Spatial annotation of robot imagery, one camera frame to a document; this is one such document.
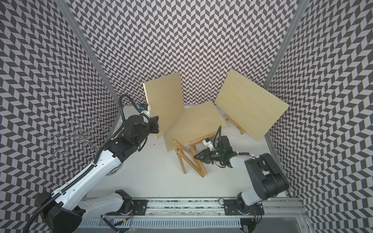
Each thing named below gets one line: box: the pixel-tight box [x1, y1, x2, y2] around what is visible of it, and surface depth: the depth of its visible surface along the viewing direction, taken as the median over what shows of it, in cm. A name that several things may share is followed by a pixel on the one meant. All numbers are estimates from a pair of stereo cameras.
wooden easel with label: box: [224, 114, 246, 135], surface depth 104 cm
